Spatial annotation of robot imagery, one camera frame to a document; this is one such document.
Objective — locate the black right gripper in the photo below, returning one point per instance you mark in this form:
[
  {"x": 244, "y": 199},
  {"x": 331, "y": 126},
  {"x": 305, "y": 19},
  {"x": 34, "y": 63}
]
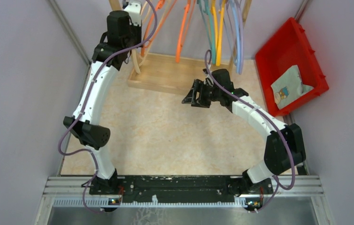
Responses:
[{"x": 198, "y": 86}]

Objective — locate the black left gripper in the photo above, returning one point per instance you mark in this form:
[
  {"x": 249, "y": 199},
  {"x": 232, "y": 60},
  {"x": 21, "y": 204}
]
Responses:
[{"x": 139, "y": 30}]

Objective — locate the beige plastic hanger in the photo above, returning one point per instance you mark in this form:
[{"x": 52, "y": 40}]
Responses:
[{"x": 140, "y": 58}]

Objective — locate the yellow plastic hanger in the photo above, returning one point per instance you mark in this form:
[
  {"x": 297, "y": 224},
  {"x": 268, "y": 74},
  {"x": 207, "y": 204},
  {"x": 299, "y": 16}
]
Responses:
[
  {"x": 220, "y": 33},
  {"x": 215, "y": 22}
]

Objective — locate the orange plastic hanger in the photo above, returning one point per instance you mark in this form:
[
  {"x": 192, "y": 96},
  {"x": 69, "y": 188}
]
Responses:
[
  {"x": 185, "y": 23},
  {"x": 165, "y": 6}
]

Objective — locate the teal plastic hanger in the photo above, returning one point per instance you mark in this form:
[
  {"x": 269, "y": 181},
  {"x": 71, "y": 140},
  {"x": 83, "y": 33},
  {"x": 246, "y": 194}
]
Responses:
[{"x": 207, "y": 17}]

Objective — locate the light blue plastic hanger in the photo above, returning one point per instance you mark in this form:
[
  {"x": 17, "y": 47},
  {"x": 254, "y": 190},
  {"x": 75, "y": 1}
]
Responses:
[{"x": 235, "y": 37}]

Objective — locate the lilac plastic hanger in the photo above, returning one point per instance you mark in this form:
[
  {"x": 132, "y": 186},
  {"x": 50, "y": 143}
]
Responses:
[{"x": 237, "y": 13}]

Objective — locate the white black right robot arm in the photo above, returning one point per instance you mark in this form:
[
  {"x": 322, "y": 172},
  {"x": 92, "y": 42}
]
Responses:
[{"x": 284, "y": 145}]

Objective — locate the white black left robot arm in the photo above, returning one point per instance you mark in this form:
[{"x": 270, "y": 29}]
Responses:
[{"x": 84, "y": 123}]

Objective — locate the wooden hanger rack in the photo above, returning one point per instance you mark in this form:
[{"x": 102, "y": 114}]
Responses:
[{"x": 160, "y": 72}]

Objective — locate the printed cloth in bin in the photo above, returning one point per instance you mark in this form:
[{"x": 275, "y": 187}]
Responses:
[{"x": 289, "y": 87}]

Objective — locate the red plastic bin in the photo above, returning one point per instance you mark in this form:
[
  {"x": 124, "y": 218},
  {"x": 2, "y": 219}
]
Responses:
[{"x": 287, "y": 47}]

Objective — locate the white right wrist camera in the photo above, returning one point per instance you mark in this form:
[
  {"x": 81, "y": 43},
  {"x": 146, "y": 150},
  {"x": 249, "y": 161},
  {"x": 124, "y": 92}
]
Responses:
[{"x": 208, "y": 80}]

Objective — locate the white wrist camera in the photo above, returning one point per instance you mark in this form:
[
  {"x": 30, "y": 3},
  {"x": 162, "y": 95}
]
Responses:
[
  {"x": 208, "y": 80},
  {"x": 133, "y": 8}
]

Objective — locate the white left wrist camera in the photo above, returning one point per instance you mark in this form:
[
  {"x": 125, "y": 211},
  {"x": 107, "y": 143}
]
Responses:
[{"x": 133, "y": 8}]

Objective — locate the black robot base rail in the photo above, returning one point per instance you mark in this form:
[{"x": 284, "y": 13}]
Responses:
[{"x": 137, "y": 191}]

